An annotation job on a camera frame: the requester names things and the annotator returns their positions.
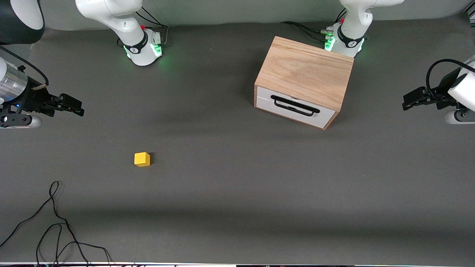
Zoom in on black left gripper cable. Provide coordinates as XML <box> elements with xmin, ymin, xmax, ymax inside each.
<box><xmin>426</xmin><ymin>59</ymin><xmax>475</xmax><ymax>98</ymax></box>

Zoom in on black arm base cables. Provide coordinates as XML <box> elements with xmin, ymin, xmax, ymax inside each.
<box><xmin>117</xmin><ymin>6</ymin><xmax>170</xmax><ymax>48</ymax></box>
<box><xmin>281</xmin><ymin>9</ymin><xmax>348</xmax><ymax>42</ymax></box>

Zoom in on white-front drawer with black handle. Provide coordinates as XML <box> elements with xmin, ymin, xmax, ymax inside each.
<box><xmin>256</xmin><ymin>86</ymin><xmax>336</xmax><ymax>128</ymax></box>

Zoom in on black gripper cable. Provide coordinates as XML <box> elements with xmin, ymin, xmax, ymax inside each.
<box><xmin>0</xmin><ymin>46</ymin><xmax>49</xmax><ymax>86</ymax></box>
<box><xmin>426</xmin><ymin>59</ymin><xmax>475</xmax><ymax>98</ymax></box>

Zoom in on thin black loose cable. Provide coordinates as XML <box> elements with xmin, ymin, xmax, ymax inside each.
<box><xmin>36</xmin><ymin>223</ymin><xmax>112</xmax><ymax>267</ymax></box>
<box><xmin>0</xmin><ymin>181</ymin><xmax>90</xmax><ymax>266</ymax></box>

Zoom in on yellow cube block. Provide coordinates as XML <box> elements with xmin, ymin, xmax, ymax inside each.
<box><xmin>134</xmin><ymin>152</ymin><xmax>151</xmax><ymax>167</ymax></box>

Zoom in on wooden drawer cabinet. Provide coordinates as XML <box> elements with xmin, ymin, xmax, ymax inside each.
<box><xmin>254</xmin><ymin>36</ymin><xmax>354</xmax><ymax>130</ymax></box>

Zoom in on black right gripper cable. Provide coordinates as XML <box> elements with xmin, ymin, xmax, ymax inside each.
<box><xmin>0</xmin><ymin>46</ymin><xmax>49</xmax><ymax>86</ymax></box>

